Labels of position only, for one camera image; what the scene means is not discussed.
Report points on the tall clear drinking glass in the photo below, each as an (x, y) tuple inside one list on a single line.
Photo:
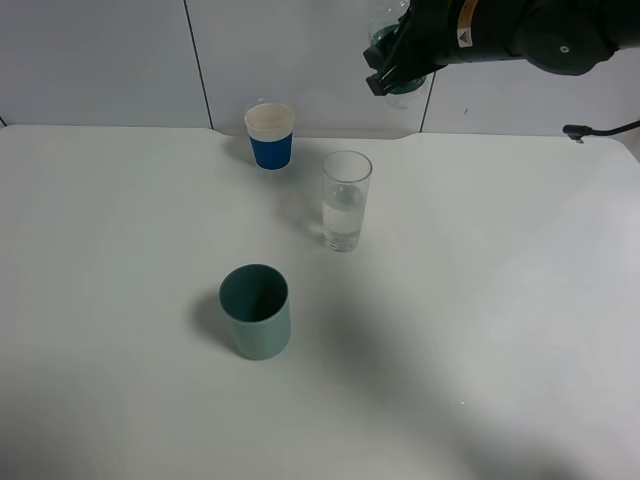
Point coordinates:
[(345, 185)]

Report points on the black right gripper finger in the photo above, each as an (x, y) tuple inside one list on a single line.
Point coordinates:
[(391, 46), (399, 72)]

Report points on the blue and white paper cup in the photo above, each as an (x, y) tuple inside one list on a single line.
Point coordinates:
[(270, 129)]

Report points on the clear bottle with green label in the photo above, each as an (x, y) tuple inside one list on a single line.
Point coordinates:
[(384, 17)]

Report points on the teal green plastic cup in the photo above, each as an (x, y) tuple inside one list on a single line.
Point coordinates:
[(255, 298)]

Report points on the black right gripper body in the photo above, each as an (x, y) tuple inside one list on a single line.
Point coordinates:
[(436, 34)]

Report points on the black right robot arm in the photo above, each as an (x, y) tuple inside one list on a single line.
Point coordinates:
[(567, 38)]

